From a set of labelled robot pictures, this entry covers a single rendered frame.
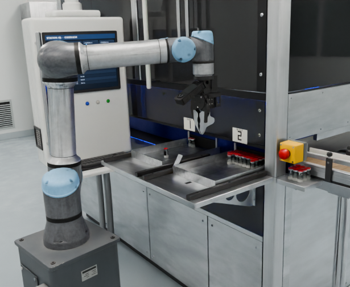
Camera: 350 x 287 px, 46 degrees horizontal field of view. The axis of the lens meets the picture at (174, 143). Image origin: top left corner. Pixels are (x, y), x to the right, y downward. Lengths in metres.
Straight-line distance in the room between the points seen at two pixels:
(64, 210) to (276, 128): 0.83
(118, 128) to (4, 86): 4.60
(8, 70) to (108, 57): 5.57
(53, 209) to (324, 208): 1.22
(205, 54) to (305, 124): 0.55
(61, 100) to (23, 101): 5.48
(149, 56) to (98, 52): 0.16
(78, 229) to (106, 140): 1.00
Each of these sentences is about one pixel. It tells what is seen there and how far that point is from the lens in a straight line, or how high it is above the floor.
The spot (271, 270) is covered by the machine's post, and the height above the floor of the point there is 0.47.
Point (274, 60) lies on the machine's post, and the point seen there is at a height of 1.34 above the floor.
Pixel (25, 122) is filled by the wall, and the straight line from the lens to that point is 6.94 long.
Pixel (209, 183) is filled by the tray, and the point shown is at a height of 0.90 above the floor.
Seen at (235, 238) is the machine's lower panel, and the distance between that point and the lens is 1.94.
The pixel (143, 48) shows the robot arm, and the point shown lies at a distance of 1.28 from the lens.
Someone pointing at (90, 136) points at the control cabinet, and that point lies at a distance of 2.27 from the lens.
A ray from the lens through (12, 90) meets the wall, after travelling 6.83.
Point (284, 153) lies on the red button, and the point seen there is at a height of 1.00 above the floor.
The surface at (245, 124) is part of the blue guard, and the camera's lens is 1.72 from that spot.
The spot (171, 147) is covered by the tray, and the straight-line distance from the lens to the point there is 2.11.
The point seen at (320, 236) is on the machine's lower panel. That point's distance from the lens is 2.05.
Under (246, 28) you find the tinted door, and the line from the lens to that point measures 1.69.
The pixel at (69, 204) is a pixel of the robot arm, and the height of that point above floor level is 0.93.
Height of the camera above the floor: 1.43
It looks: 14 degrees down
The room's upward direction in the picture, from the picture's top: 2 degrees counter-clockwise
